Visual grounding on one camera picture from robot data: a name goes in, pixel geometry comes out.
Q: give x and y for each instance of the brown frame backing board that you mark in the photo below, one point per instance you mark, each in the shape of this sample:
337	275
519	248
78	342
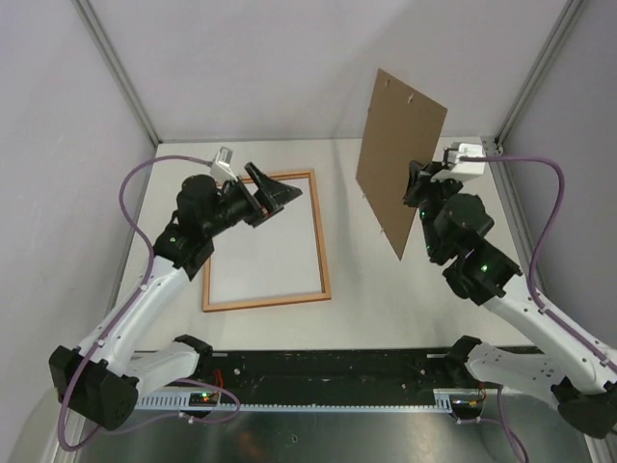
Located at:
402	125

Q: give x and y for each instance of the grey slotted cable duct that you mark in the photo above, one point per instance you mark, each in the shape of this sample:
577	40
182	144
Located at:
200	400

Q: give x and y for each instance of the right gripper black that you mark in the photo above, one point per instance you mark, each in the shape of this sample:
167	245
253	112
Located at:
419	180

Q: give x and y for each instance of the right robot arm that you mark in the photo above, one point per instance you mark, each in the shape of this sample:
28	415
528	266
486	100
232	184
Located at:
574	372

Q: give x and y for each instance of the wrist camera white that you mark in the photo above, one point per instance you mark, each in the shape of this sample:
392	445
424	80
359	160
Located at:
220	168
461	162

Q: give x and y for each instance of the aluminium corner post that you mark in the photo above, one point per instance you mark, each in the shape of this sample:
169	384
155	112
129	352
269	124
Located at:
112	61
559	33

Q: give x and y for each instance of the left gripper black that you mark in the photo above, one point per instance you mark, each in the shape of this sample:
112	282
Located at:
267	201

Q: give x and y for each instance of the left aluminium corner post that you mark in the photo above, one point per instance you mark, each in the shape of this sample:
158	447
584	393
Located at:
112	61

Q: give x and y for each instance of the right aluminium corner post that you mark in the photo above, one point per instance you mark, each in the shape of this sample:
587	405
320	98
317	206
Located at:
559	33

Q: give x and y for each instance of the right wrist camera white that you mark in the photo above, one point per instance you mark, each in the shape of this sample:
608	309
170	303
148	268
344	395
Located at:
461	162

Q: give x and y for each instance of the orange wooden picture frame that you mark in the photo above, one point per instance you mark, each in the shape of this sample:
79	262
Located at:
323	251

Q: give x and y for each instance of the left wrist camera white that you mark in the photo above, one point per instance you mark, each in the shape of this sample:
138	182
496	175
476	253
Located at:
220	168

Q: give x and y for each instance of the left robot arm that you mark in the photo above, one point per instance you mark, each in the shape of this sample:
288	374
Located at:
100	378

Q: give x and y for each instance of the aluminium right side rail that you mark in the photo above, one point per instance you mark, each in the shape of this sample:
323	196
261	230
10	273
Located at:
509	194

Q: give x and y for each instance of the printed photo sheet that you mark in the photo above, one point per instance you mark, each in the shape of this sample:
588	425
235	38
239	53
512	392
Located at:
270	241

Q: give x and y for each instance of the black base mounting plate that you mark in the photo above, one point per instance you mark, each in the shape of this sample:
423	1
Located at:
321	373

